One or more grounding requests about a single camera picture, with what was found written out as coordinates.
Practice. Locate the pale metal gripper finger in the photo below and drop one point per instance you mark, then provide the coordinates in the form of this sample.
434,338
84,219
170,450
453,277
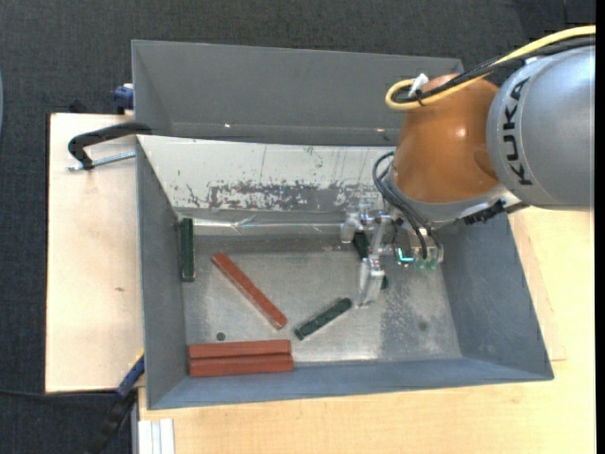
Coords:
371,282
350,229

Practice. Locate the red-brown flat block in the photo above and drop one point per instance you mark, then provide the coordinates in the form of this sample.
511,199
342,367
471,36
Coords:
248,290
238,348
241,367

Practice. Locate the grey metal bin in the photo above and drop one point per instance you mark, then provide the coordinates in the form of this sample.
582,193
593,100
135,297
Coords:
283,88

